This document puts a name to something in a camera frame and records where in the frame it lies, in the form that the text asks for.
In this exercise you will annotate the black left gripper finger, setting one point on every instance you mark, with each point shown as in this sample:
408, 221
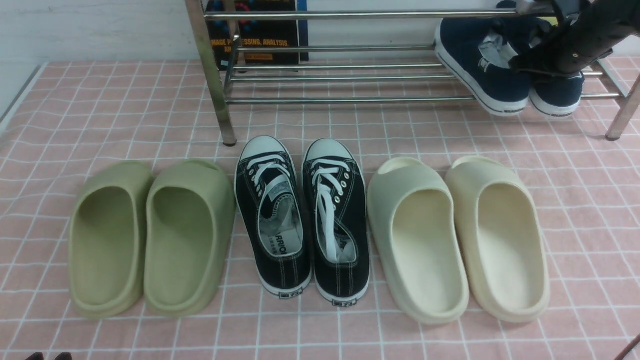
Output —
64, 356
36, 356

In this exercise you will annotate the black canvas sneaker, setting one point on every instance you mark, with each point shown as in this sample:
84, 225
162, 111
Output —
334, 191
266, 191

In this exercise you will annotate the cream right slide slipper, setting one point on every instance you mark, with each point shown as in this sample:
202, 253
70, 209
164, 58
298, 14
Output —
501, 239

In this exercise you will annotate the dark image processing book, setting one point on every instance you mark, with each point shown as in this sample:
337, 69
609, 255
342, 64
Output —
262, 33

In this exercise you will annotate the cream slide slipper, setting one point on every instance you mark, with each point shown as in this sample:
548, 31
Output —
501, 239
411, 215

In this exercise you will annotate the black left canvas sneaker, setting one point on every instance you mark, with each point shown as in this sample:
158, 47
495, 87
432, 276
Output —
266, 191

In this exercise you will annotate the green left slide slipper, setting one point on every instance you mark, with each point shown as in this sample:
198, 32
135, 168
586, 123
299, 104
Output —
107, 240

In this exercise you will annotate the cream left slide slipper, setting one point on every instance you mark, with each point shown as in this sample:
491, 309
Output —
411, 215

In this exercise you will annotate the pink checked tablecloth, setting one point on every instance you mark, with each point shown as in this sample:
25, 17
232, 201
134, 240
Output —
74, 119

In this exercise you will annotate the green slide slipper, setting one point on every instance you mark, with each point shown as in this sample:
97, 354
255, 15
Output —
107, 240
190, 212

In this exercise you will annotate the navy slip-on sneaker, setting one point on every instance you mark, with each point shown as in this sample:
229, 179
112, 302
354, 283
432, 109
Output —
477, 51
552, 96

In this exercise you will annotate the black right canvas sneaker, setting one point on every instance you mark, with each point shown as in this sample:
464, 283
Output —
334, 191

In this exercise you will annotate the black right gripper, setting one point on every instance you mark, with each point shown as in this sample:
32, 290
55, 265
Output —
586, 31

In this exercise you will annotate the green right slide slipper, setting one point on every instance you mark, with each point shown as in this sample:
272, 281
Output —
190, 212

